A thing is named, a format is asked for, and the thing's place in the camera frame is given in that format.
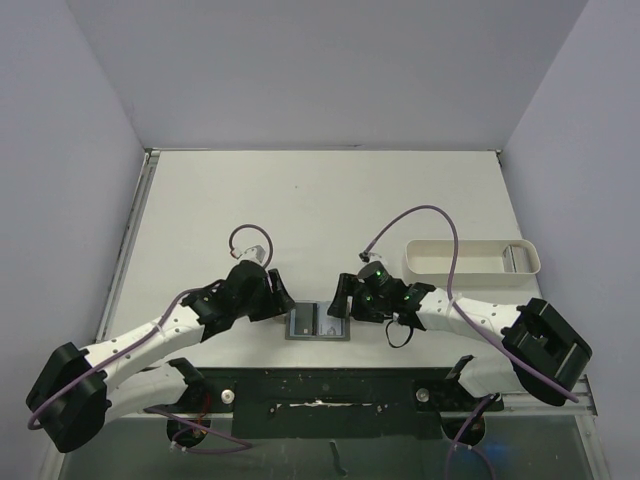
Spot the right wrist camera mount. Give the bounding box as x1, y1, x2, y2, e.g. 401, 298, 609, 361
358, 251, 386, 264

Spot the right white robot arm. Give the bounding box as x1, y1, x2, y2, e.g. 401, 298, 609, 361
327, 261, 592, 409

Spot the aluminium rail frame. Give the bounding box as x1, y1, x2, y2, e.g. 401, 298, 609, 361
39, 147, 599, 431

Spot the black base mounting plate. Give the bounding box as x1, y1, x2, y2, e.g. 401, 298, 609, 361
163, 367, 479, 440

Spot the grey card holder wallet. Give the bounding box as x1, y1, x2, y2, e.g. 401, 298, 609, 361
285, 301, 350, 341

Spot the black VIP credit card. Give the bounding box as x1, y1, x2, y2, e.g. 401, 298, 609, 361
289, 302, 317, 337

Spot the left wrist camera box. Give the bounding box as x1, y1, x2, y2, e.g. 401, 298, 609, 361
231, 245, 267, 265

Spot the silver VIP credit card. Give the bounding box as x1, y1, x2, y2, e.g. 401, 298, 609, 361
317, 316, 344, 337

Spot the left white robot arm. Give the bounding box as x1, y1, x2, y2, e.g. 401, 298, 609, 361
26, 260, 295, 453

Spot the white plastic tray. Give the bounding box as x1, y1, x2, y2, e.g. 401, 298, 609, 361
402, 239, 541, 289

